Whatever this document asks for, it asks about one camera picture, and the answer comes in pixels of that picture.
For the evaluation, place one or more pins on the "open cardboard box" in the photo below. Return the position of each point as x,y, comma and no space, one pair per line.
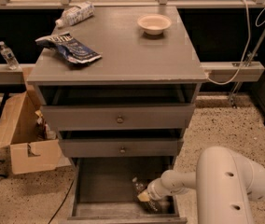
32,145

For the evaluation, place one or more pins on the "grey middle drawer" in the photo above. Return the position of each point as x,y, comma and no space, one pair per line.
121,143

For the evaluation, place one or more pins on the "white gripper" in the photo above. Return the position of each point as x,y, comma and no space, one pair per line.
155,190

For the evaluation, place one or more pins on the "white paper bowl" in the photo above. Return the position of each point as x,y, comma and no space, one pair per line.
154,24

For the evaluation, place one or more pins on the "white lying plastic bottle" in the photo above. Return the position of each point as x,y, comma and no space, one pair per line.
76,14

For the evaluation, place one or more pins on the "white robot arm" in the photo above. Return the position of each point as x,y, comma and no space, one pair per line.
226,183

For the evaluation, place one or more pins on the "blue chip bag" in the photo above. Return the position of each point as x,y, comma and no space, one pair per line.
71,49

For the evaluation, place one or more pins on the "small water bottle on ledge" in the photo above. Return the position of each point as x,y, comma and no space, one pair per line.
9,56

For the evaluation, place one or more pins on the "clear plastic water bottle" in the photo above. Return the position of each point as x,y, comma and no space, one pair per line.
138,187

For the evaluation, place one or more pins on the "grey open bottom drawer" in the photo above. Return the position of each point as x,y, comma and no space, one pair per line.
104,192

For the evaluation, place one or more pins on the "grey wooden drawer cabinet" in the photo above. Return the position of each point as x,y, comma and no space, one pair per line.
129,55

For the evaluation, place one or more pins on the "grey top drawer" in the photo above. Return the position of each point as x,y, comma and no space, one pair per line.
118,107

